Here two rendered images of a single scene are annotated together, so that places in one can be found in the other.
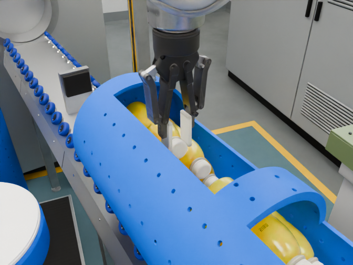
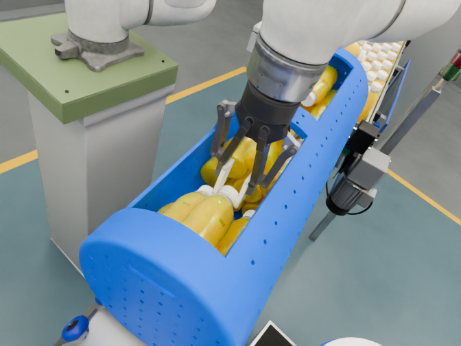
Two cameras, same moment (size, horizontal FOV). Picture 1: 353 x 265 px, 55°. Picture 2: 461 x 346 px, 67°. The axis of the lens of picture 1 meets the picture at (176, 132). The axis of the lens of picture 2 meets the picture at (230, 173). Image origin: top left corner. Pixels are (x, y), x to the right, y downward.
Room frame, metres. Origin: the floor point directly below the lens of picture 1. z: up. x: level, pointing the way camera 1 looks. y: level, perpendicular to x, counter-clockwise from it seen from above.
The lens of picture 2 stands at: (0.83, 0.29, 1.62)
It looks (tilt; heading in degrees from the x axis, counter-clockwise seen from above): 45 degrees down; 226
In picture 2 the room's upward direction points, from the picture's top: 23 degrees clockwise
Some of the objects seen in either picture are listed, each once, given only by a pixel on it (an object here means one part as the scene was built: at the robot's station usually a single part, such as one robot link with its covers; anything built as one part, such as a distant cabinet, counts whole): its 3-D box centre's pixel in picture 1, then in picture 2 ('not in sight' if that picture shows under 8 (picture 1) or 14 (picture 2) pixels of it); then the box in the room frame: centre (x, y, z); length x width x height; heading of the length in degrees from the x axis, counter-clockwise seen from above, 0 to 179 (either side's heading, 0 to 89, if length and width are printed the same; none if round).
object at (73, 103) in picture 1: (78, 91); not in sight; (1.05, 0.34, 1.00); 0.10 x 0.04 x 0.15; 123
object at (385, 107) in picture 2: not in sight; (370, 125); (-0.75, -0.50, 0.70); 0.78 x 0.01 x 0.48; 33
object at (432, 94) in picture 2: not in sight; (360, 180); (-0.59, -0.28, 0.55); 0.04 x 0.04 x 1.10; 33
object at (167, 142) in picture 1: (166, 135); (244, 190); (0.52, 0.02, 1.19); 0.03 x 0.01 x 0.07; 33
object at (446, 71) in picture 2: not in sight; (452, 70); (-0.59, -0.28, 1.18); 0.06 x 0.06 x 0.05
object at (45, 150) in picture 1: (45, 151); not in sight; (1.60, 0.78, 0.31); 0.06 x 0.06 x 0.63; 33
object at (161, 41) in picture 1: (176, 53); (265, 112); (0.53, 0.00, 1.35); 0.08 x 0.07 x 0.09; 123
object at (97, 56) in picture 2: not in sight; (93, 40); (0.61, -0.63, 1.09); 0.22 x 0.18 x 0.06; 28
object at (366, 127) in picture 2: not in sight; (360, 137); (-0.21, -0.24, 0.95); 0.10 x 0.07 x 0.10; 123
